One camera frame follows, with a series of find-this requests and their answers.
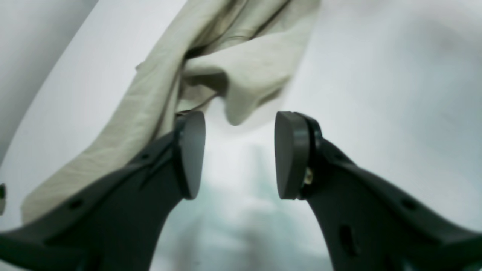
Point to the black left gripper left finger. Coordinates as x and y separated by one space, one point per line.
114 224

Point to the left table cable grommet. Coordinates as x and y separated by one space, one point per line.
3 195

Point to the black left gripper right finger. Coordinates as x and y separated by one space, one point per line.
368 224

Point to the beige t-shirt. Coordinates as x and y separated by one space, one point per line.
244 50

